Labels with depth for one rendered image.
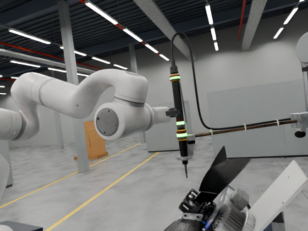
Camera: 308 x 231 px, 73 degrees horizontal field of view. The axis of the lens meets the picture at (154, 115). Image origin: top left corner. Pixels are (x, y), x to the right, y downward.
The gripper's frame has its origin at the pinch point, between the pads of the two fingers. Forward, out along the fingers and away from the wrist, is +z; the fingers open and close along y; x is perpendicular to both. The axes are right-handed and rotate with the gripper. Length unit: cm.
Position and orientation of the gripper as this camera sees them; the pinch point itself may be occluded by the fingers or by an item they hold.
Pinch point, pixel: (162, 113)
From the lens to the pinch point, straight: 73.6
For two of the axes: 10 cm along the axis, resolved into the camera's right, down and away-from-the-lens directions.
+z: 4.2, -0.6, 9.1
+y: 9.0, -1.0, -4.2
